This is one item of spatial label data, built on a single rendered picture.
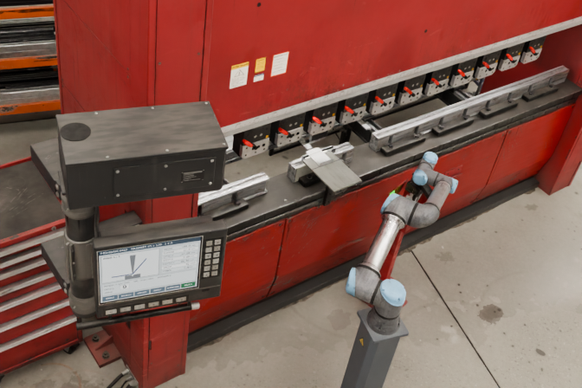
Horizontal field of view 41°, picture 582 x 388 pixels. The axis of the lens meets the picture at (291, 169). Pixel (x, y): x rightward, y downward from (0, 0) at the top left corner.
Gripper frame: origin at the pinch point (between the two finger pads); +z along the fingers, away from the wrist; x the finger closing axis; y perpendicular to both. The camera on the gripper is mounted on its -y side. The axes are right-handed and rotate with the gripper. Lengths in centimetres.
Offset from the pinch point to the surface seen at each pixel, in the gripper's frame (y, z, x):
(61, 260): 57, -43, 185
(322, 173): 35, -23, 46
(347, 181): 23, -24, 41
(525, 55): 11, -49, -108
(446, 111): 24, -21, -58
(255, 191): 53, -13, 74
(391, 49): 41, -79, 5
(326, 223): 28.8, 16.5, 35.1
